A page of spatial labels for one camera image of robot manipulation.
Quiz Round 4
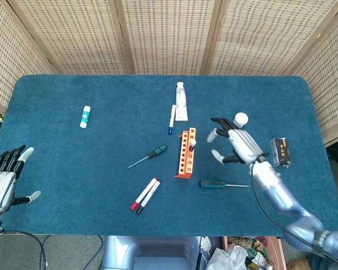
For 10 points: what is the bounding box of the green white glue stick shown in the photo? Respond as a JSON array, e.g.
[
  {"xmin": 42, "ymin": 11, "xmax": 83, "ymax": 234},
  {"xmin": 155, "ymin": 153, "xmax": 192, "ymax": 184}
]
[{"xmin": 79, "ymin": 105, "xmax": 91, "ymax": 129}]

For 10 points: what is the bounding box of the black cap white marker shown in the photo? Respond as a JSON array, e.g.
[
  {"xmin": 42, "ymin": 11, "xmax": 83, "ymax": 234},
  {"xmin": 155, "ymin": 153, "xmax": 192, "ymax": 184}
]
[{"xmin": 136, "ymin": 180, "xmax": 161, "ymax": 215}]

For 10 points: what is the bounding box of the white printed tube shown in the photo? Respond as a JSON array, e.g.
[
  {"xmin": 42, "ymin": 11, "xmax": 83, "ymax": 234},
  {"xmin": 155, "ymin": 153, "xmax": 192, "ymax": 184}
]
[{"xmin": 175, "ymin": 82, "xmax": 189, "ymax": 122}]

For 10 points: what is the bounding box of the small white jar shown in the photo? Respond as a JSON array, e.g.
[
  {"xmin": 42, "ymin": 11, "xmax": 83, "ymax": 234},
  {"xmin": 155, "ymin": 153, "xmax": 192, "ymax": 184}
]
[{"xmin": 233, "ymin": 112, "xmax": 249, "ymax": 128}]

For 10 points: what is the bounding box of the black floor cable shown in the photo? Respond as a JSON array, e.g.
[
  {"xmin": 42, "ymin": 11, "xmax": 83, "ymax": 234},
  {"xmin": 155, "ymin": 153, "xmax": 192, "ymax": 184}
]
[{"xmin": 0, "ymin": 229, "xmax": 47, "ymax": 270}]

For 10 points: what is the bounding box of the woven wooden folding screen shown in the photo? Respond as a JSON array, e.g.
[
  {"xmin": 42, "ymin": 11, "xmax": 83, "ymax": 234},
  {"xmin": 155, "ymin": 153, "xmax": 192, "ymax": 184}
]
[{"xmin": 0, "ymin": 0, "xmax": 338, "ymax": 147}]

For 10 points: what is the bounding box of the white plastic bag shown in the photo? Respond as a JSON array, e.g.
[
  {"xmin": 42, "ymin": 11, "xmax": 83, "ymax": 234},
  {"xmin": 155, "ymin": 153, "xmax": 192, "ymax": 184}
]
[{"xmin": 207, "ymin": 244, "xmax": 248, "ymax": 270}]

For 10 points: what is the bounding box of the teal black screwdriver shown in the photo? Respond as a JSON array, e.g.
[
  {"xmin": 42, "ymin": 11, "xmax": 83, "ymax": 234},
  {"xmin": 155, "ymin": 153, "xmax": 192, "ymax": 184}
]
[{"xmin": 200, "ymin": 179, "xmax": 251, "ymax": 190}]

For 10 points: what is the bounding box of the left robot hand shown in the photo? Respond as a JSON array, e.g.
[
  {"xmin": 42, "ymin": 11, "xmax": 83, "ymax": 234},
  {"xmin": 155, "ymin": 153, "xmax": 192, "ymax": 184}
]
[{"xmin": 0, "ymin": 145, "xmax": 42, "ymax": 217}]

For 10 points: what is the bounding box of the green black screwdriver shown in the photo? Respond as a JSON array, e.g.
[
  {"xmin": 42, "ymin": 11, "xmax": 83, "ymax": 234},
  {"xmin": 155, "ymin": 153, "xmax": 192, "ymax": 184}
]
[{"xmin": 126, "ymin": 144, "xmax": 168, "ymax": 170}]

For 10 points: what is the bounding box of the black printed box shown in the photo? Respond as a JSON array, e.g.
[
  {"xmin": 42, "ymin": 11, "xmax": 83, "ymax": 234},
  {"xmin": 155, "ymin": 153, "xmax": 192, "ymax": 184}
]
[{"xmin": 269, "ymin": 137, "xmax": 292, "ymax": 169}]

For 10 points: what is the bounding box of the blue table cloth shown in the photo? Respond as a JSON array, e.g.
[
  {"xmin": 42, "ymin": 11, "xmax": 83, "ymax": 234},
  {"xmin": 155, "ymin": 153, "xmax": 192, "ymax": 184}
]
[{"xmin": 0, "ymin": 74, "xmax": 338, "ymax": 236}]

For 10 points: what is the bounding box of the blue cap white marker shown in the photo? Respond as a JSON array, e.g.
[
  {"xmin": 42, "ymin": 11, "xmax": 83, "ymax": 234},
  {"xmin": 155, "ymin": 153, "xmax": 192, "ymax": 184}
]
[{"xmin": 168, "ymin": 104, "xmax": 177, "ymax": 135}]

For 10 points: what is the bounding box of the orange tool holder rack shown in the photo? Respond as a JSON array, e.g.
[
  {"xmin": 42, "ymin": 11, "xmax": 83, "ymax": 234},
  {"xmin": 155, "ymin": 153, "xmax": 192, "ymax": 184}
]
[{"xmin": 174, "ymin": 127, "xmax": 197, "ymax": 179}]

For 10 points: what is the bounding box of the red cap white marker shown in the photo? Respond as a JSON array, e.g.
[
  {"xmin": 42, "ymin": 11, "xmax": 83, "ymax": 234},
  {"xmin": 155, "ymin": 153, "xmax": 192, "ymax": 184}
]
[{"xmin": 130, "ymin": 177, "xmax": 158, "ymax": 210}]

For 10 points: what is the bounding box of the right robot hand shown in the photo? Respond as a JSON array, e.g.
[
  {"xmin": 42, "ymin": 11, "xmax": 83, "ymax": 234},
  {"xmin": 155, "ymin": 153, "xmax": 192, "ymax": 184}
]
[{"xmin": 207, "ymin": 116, "xmax": 270, "ymax": 165}]

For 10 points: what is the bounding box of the grey robot torso base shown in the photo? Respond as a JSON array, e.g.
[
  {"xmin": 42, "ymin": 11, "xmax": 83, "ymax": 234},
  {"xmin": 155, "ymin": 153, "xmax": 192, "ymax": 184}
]
[{"xmin": 100, "ymin": 235, "xmax": 203, "ymax": 270}]

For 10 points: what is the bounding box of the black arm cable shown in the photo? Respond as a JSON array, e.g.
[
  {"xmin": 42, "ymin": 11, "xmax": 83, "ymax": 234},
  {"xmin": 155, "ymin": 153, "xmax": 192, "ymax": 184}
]
[{"xmin": 250, "ymin": 165, "xmax": 338, "ymax": 270}]

